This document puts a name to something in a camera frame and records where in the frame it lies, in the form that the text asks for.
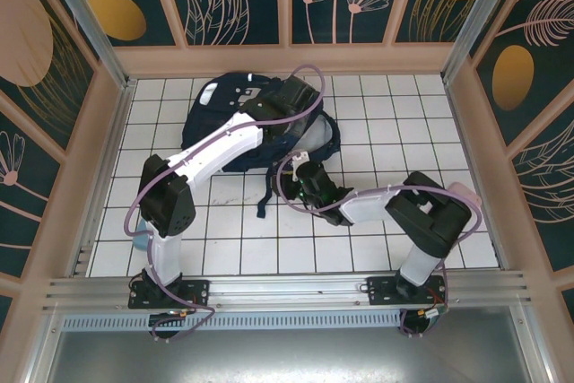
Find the navy blue backpack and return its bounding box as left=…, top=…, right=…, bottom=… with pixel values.
left=181, top=71, right=340, bottom=219

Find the blue pencil case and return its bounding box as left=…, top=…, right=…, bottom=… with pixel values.
left=132, top=220, right=153, bottom=252

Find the small green circuit board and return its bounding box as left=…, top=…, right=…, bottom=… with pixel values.
left=419, top=306, right=448, bottom=326

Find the grey metal sheet panel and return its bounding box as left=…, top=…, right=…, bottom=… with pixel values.
left=26, top=328, right=557, bottom=383

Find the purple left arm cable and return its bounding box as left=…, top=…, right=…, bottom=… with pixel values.
left=124, top=63, right=326, bottom=343

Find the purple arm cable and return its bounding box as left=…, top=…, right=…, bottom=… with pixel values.
left=274, top=156, right=484, bottom=340
left=124, top=63, right=326, bottom=343

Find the long aluminium mounting rail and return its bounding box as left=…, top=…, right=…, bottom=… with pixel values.
left=42, top=270, right=535, bottom=315

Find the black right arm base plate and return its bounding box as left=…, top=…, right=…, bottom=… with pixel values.
left=367, top=275, right=449, bottom=308

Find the grey slotted cable duct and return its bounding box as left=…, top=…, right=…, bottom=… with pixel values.
left=60, top=310, right=404, bottom=333

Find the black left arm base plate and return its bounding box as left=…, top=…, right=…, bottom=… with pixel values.
left=128, top=278, right=211, bottom=310

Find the aluminium table side rail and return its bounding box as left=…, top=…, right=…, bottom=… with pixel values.
left=442, top=77, right=512, bottom=273
left=66, top=78, right=138, bottom=277

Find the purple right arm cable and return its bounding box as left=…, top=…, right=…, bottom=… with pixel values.
left=274, top=156, right=484, bottom=340

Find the aluminium corner post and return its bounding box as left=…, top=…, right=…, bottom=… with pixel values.
left=35, top=0, right=135, bottom=91
left=441, top=0, right=524, bottom=83

